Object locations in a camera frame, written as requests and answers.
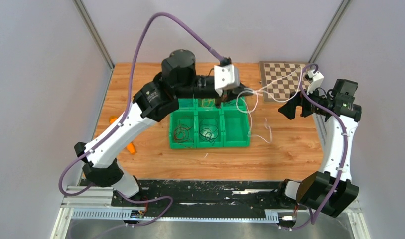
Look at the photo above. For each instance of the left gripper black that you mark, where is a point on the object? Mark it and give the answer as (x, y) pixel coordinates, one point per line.
(228, 94)

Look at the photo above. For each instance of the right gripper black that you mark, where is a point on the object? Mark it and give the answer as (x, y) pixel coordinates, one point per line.
(289, 109)

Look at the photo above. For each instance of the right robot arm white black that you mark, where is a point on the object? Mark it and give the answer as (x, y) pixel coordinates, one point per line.
(330, 189)

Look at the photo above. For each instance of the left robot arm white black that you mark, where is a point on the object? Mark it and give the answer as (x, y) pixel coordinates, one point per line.
(158, 98)

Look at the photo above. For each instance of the wooden chessboard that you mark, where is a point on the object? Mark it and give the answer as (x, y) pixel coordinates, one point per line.
(279, 79)

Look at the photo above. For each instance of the green six-compartment tray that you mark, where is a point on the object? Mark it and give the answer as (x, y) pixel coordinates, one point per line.
(199, 124)

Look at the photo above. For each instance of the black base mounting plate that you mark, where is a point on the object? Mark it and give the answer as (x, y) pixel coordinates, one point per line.
(221, 212)

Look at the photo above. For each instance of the orange plastic carrot toy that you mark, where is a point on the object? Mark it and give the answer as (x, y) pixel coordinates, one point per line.
(130, 147)

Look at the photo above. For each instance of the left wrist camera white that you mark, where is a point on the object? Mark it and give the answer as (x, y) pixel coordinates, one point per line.
(226, 78)

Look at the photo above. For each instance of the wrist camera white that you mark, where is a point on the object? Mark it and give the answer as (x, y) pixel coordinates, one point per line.
(315, 79)
(226, 78)

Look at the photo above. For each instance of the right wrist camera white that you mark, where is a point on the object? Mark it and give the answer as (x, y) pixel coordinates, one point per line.
(315, 79)

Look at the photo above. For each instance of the aluminium frame rail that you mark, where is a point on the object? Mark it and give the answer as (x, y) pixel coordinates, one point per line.
(86, 196)

